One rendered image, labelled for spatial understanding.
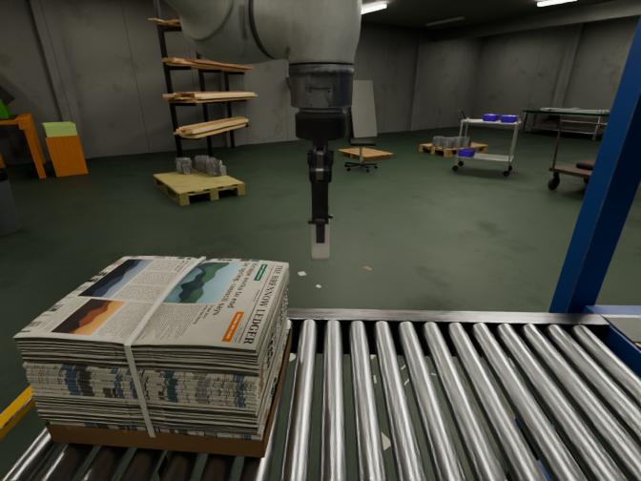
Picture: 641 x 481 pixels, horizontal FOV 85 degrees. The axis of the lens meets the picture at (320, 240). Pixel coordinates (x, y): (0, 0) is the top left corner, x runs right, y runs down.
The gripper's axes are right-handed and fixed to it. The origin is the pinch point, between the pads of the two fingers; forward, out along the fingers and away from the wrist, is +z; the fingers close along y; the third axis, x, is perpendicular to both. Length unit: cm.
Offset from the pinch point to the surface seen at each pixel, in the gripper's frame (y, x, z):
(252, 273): -7.3, -13.9, 10.7
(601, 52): -1111, 771, -122
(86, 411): 13.8, -37.7, 25.3
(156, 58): -783, -379, -82
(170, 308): 4.9, -25.3, 11.1
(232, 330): 11.1, -13.0, 10.5
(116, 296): 1.9, -36.1, 10.7
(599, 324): -25, 73, 34
